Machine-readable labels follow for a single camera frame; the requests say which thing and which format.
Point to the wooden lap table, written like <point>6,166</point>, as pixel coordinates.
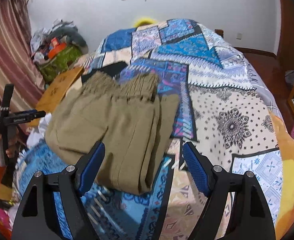
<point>57,90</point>

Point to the black folded garment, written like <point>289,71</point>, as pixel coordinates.
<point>112,70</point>

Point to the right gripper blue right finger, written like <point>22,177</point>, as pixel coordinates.
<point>250,215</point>

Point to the pile of grey clothes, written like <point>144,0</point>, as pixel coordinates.
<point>40,35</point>

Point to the green storage bag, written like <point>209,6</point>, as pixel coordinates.
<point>59,63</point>

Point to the pink striped curtain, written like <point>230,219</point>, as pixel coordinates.
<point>16,66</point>

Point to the wooden bed post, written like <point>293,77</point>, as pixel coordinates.
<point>220,32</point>

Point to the wooden door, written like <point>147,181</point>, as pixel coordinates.
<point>285,54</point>

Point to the khaki pants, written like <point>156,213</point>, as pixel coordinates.
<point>132,120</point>

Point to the wall power socket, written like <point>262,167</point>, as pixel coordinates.
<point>239,36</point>

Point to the blue patchwork bed quilt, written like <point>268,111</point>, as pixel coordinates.
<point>224,109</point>

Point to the yellow curved bed rail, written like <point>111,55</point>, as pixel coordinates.
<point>144,21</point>

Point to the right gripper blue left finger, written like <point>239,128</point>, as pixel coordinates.
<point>37,217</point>

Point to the orange box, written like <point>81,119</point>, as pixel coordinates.
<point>51,54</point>

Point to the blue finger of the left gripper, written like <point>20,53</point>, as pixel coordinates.
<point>31,112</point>
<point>26,119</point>

